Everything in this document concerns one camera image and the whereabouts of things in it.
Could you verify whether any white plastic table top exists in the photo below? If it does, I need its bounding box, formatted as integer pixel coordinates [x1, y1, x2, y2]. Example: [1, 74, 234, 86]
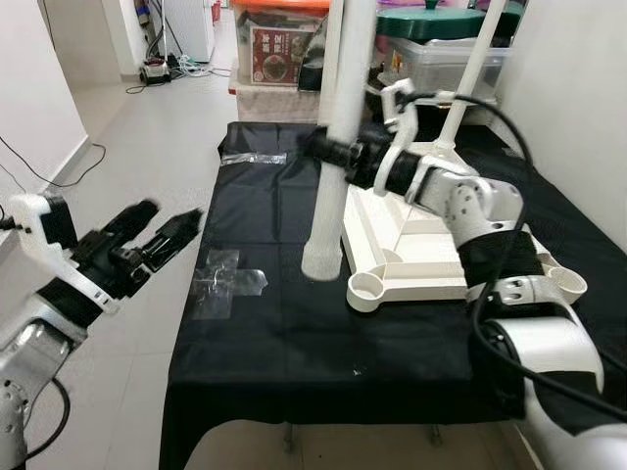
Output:
[338, 142, 589, 314]

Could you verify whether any red printed carton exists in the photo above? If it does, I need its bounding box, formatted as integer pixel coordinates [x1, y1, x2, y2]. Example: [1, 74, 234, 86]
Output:
[253, 24, 319, 84]

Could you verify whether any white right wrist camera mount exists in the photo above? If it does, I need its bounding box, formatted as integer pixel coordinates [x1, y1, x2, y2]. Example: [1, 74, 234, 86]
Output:
[372, 80, 424, 197]

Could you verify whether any power strip with cables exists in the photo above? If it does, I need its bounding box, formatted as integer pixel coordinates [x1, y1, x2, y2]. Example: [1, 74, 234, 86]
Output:
[137, 54, 207, 84]

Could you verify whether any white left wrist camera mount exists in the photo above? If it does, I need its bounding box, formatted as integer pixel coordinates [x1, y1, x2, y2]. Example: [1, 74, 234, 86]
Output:
[3, 193, 123, 316]

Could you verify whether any black floor cable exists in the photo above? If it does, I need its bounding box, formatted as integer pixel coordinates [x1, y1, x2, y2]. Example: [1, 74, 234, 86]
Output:
[0, 132, 107, 192]

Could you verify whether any dark green pot lid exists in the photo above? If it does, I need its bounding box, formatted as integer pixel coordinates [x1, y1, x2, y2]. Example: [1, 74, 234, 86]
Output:
[377, 5, 491, 40]

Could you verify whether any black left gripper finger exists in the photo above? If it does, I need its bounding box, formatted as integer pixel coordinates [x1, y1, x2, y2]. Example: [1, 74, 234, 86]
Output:
[139, 209, 207, 275]
[101, 199, 163, 248]

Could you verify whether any black tablecloth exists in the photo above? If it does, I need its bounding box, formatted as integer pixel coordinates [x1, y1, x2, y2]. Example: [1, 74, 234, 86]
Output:
[159, 117, 627, 470]

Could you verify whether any white refrigerator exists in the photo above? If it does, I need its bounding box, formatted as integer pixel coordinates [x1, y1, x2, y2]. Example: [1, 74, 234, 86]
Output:
[162, 0, 217, 65]

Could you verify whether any clear tape cross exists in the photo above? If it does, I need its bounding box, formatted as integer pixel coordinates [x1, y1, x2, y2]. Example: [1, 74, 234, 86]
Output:
[191, 247, 270, 322]

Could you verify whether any beige cloth covered stand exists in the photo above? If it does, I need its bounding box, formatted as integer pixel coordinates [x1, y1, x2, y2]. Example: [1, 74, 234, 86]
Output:
[233, 80, 334, 123]

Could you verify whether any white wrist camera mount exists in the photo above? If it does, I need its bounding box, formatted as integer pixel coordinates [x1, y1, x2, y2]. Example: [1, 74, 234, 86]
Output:
[372, 80, 424, 197]
[3, 193, 123, 316]

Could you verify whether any black glossy bag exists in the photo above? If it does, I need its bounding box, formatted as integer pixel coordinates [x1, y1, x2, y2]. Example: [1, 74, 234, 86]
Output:
[299, 24, 334, 94]

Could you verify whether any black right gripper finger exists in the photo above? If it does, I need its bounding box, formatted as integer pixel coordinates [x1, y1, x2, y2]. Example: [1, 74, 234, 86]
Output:
[297, 132, 352, 167]

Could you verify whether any clear plastic storage container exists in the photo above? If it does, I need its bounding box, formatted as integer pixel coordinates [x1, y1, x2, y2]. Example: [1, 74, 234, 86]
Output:
[377, 39, 510, 99]

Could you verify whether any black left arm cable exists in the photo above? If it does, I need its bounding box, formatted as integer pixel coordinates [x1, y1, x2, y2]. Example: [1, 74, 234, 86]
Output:
[20, 377, 72, 461]

